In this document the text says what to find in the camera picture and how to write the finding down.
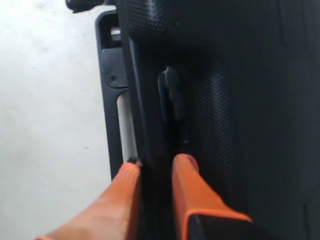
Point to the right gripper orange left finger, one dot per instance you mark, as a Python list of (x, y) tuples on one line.
[(113, 216)]

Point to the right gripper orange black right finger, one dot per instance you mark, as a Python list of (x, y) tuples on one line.
[(201, 214)]

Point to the black tool case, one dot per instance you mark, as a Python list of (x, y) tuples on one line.
[(233, 83)]

